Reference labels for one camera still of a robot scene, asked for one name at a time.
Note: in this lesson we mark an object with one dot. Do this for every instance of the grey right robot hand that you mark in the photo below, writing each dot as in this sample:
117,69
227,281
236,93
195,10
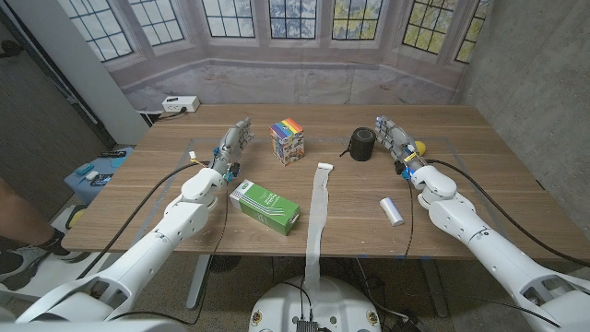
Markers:
401,145

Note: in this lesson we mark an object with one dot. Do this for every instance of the white robot shoulder cover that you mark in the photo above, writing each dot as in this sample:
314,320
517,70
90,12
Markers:
92,326

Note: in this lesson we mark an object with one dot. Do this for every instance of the grey table leg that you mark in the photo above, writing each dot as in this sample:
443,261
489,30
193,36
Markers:
435,290
198,281

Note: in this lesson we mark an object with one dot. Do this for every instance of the white gauze bandage strip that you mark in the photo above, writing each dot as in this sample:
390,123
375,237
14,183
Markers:
318,207

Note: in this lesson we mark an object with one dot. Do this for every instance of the small white object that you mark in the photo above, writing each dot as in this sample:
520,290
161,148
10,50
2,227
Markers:
91,175

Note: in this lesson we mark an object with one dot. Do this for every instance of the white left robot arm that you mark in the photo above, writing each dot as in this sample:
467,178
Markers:
152,244

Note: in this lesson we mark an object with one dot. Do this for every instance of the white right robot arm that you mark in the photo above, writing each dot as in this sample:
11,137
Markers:
484,244

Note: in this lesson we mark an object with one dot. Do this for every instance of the printed window backdrop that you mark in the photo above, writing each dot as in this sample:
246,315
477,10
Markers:
295,69

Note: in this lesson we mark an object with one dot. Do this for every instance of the yellow black object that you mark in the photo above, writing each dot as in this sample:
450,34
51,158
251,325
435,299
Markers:
77,216

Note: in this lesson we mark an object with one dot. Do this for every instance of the green white carton box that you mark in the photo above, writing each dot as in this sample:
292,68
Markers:
267,207

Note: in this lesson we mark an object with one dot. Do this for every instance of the blue stool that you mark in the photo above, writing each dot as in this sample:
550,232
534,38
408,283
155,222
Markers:
83,186

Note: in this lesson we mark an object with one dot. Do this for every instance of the grey sneaker shoe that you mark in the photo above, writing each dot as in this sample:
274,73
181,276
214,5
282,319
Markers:
27,263

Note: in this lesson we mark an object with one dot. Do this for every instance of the yellow toy lemon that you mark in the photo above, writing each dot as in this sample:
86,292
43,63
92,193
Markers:
421,147

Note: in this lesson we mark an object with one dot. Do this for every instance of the teal small case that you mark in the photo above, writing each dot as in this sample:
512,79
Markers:
85,169

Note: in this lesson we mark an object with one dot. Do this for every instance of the person bare leg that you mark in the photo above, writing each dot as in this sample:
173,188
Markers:
18,216

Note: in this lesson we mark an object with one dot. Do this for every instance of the dark round floor object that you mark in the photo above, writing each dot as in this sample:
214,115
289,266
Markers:
226,264

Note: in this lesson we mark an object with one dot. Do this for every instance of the rainbow cube toy box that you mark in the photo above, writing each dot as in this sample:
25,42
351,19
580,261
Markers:
288,143

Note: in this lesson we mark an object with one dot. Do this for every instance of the white cylinder roll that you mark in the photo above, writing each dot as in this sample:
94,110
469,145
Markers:
392,211

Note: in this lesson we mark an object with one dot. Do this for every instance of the black remote control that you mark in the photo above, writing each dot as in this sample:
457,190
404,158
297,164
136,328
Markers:
113,154

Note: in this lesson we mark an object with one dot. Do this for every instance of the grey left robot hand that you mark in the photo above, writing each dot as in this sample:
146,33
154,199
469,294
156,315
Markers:
228,150

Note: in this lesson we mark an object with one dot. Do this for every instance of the black phone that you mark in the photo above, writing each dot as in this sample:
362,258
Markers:
101,180

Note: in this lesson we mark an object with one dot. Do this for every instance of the white power strip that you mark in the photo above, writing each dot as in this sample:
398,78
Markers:
180,103

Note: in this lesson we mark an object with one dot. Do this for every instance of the white robot torso base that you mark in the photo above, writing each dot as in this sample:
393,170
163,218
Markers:
318,309

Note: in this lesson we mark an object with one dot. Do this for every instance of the black floor power box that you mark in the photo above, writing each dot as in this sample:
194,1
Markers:
410,325

